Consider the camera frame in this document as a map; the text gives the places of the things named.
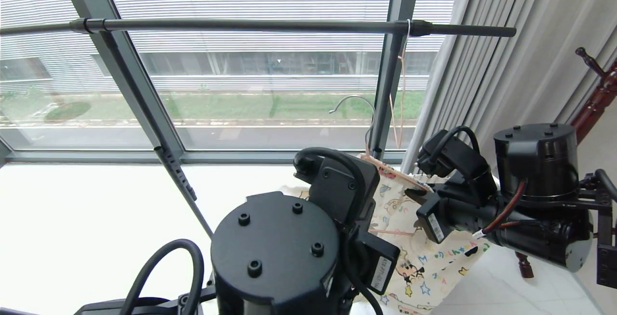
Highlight black cable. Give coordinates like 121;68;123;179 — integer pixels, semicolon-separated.
293;146;385;315
120;238;206;315
435;125;481;162

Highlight cream printed garment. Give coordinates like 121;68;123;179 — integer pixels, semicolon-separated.
280;161;493;315

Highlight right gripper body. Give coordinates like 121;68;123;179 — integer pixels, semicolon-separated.
416;180;510;245

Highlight dark brown wooden coat stand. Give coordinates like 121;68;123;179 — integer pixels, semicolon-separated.
515;47;617;280

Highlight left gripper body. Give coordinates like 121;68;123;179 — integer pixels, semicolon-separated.
357;231;402;296

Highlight black clothes rack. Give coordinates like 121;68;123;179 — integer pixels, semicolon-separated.
0;17;517;238

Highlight beige curtain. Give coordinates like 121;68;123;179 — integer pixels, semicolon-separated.
400;0;617;177

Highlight pink clothes hanger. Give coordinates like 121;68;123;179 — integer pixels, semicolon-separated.
389;19;411;150
329;95;435;236

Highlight window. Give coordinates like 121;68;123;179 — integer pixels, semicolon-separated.
0;0;463;165

